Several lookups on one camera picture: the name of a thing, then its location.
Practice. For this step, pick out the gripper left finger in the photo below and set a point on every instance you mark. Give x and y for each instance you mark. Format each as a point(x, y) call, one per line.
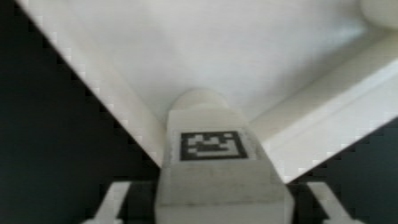
point(127, 204)

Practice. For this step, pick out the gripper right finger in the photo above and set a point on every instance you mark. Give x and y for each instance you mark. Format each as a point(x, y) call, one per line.
point(319, 208)

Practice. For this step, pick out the white table leg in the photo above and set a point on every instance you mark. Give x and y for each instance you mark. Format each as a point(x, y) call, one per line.
point(219, 186)

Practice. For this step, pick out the white square table top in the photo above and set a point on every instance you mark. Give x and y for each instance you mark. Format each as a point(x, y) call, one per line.
point(296, 56)

